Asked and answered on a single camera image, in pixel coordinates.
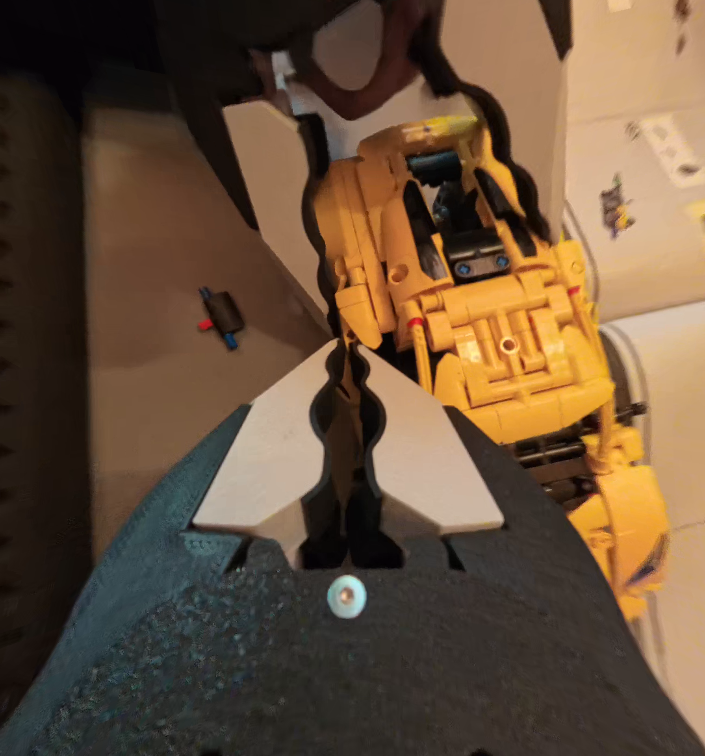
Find yellow toy brick car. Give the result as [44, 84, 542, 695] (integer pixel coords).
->
[311, 115, 671, 622]

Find small black brick assembly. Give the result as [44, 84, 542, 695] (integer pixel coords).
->
[198, 286, 247, 351]

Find building instruction booklet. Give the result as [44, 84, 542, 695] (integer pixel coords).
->
[565, 0, 705, 710]

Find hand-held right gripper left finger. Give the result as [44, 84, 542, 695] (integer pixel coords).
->
[192, 340, 349, 569]

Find person's left hand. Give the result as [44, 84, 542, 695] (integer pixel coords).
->
[302, 0, 427, 122]

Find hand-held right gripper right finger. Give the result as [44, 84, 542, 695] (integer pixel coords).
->
[347, 343, 505, 568]

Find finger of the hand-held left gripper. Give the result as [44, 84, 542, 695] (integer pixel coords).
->
[223, 97, 341, 341]
[422, 0, 570, 244]

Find grey desk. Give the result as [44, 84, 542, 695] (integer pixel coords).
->
[83, 71, 341, 562]

